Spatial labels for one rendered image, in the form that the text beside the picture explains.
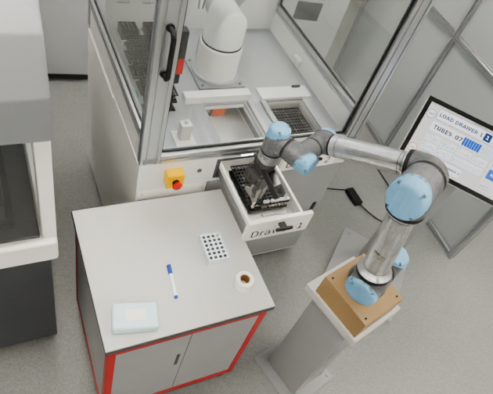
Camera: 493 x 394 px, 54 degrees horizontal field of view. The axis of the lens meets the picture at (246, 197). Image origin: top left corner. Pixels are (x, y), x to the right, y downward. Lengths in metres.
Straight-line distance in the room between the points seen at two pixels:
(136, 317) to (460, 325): 2.15
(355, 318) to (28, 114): 1.26
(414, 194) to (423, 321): 1.85
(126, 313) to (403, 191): 0.95
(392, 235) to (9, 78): 1.08
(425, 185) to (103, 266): 1.11
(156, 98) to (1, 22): 0.61
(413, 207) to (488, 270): 2.35
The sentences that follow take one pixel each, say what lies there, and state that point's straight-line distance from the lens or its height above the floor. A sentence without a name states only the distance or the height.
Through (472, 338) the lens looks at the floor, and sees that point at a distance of 3.29.
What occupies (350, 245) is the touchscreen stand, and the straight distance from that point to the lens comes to 3.14.
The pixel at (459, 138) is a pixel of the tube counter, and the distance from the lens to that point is 2.40.
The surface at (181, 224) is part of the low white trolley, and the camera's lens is 1.95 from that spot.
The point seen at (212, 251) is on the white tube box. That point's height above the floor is 0.80.
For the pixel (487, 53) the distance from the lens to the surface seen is 3.33.
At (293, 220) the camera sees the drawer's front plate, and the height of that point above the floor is 0.90.
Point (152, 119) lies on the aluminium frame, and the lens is 1.73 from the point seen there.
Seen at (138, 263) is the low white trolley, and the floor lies 0.76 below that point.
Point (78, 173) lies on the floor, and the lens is 3.11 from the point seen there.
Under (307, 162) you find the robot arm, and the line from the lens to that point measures 1.55.
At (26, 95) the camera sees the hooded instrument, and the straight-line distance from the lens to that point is 1.25.
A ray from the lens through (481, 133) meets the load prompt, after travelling 2.43.
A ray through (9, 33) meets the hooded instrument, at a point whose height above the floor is 1.64.
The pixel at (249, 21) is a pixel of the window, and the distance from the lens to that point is 1.63.
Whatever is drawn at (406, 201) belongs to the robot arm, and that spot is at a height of 1.45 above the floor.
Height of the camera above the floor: 2.31
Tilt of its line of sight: 47 degrees down
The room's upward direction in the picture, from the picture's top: 21 degrees clockwise
